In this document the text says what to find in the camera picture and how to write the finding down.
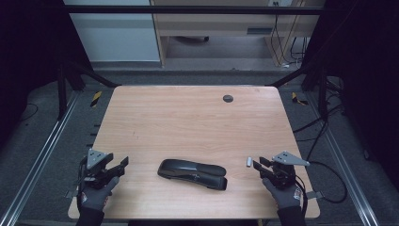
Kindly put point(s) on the black frame crossbar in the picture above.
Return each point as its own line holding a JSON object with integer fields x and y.
{"x": 188, "y": 9}

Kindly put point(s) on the light wooden desk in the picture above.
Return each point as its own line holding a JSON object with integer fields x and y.
{"x": 219, "y": 25}

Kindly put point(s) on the dark curtain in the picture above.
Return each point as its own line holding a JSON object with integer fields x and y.
{"x": 31, "y": 62}
{"x": 367, "y": 78}

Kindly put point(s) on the grey tape piece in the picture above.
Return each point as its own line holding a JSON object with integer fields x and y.
{"x": 313, "y": 195}
{"x": 69, "y": 194}

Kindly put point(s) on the black stapler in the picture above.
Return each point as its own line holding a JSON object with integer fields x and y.
{"x": 191, "y": 174}

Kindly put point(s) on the white cabinet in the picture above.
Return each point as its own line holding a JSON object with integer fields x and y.
{"x": 116, "y": 37}

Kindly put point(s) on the silver metal floor rail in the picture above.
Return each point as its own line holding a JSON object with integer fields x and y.
{"x": 40, "y": 157}
{"x": 345, "y": 163}

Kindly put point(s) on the silver staple strip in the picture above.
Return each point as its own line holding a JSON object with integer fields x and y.
{"x": 249, "y": 161}

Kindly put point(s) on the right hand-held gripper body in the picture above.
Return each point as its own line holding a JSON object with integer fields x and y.
{"x": 284, "y": 174}

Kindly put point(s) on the person's right hand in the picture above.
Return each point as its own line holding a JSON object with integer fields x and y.
{"x": 287, "y": 197}

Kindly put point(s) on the yellow black striped tape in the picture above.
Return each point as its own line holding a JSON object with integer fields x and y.
{"x": 96, "y": 98}

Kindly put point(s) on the grey round table grommet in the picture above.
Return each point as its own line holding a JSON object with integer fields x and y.
{"x": 228, "y": 98}

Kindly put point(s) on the person's left hand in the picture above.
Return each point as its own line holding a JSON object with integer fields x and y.
{"x": 94, "y": 199}

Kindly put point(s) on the black metal stand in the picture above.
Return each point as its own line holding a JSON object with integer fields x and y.
{"x": 322, "y": 94}
{"x": 62, "y": 91}

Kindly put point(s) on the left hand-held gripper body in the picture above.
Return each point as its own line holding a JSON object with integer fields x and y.
{"x": 94, "y": 158}

